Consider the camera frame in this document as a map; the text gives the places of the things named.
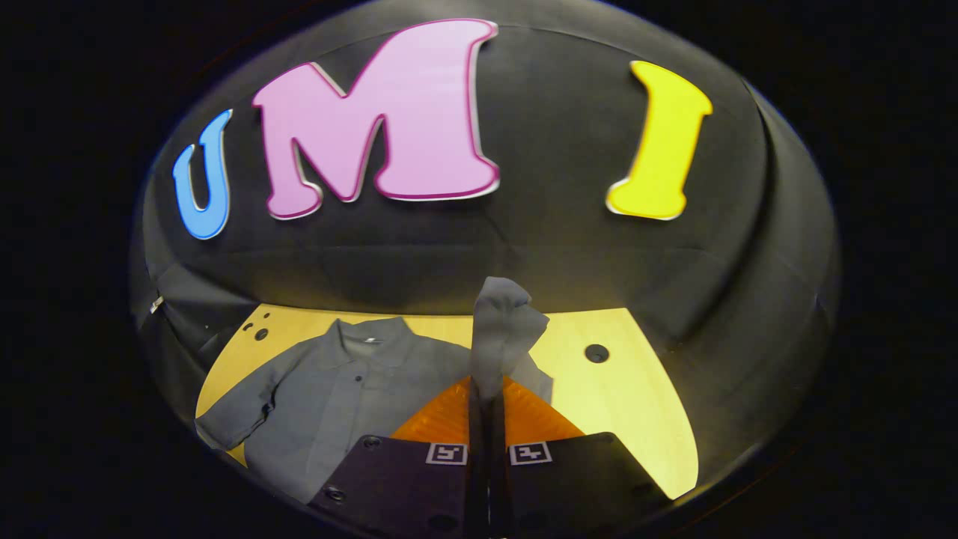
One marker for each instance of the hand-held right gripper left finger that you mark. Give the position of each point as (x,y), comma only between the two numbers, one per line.
(476,464)

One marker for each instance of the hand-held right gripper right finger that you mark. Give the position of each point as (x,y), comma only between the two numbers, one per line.
(497,464)

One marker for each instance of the grey collared shirt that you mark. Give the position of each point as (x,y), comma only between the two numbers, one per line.
(359,389)

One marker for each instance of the black backdrop cloth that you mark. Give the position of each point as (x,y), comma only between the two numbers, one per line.
(539,254)

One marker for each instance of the silver cloth clip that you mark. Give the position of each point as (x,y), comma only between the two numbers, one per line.
(156,304)

